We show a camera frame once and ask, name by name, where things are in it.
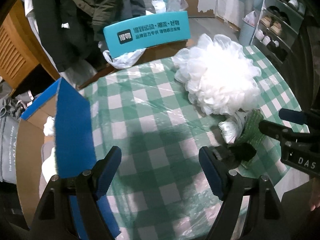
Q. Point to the metal shoe rack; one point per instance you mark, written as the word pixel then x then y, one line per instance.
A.
pixel 277 28

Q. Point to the teal printed shoe box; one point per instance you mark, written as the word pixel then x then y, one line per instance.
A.
pixel 146 31

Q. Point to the white soft bundle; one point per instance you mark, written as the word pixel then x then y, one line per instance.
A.
pixel 233 126

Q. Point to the grey fabric bag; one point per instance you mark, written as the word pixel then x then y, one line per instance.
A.
pixel 11 111

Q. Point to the brown cardboard box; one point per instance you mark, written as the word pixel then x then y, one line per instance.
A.
pixel 151 54

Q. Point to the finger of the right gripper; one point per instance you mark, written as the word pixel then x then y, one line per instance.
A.
pixel 297 117
pixel 277 131

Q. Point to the white fluffy mesh pouf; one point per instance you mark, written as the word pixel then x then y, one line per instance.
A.
pixel 217 76

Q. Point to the white plastic bag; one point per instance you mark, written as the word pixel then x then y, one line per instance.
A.
pixel 124 61

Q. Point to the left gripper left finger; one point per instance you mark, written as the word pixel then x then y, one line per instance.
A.
pixel 104 171

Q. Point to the blue cardboard storage box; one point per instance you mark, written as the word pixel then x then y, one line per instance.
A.
pixel 54 159

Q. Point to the wooden louvered cabinet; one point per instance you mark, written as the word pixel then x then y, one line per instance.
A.
pixel 21 52

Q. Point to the green white checkered tablecloth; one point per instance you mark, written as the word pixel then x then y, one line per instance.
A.
pixel 160 190

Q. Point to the dark hanging jacket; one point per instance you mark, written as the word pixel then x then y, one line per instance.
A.
pixel 70 30

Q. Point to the green knitted cloth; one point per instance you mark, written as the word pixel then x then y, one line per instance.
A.
pixel 251 138

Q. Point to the black small soft object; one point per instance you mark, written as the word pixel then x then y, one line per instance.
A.
pixel 232 156

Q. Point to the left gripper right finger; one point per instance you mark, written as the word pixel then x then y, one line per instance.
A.
pixel 215 172

